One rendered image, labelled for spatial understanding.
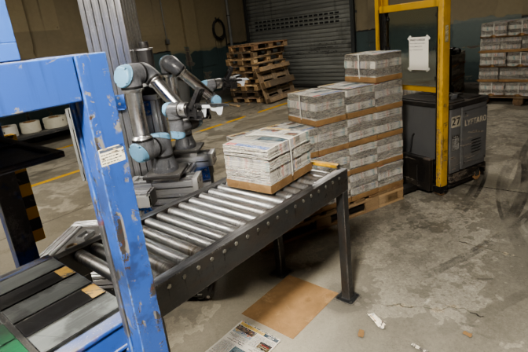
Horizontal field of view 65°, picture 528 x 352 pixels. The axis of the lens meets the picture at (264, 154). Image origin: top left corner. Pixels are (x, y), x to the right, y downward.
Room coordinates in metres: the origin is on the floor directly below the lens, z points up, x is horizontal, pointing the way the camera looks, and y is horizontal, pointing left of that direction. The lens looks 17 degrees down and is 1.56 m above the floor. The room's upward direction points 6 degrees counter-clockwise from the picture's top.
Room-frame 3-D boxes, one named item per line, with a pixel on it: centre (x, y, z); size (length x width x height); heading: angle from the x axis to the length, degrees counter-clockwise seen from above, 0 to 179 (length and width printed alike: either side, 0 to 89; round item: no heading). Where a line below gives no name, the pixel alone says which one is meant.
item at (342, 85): (3.32, -0.71, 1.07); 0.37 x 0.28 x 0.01; 28
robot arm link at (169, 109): (2.13, 0.44, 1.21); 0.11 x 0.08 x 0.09; 59
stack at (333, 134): (3.13, -0.33, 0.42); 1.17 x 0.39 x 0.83; 117
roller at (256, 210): (1.83, 0.18, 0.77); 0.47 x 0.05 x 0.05; 48
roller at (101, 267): (1.35, 0.61, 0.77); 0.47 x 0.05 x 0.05; 48
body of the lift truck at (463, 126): (3.83, -1.69, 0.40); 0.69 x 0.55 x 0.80; 27
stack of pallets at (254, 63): (9.97, -0.10, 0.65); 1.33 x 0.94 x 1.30; 142
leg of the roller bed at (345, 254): (2.09, -0.40, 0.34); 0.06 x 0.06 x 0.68; 48
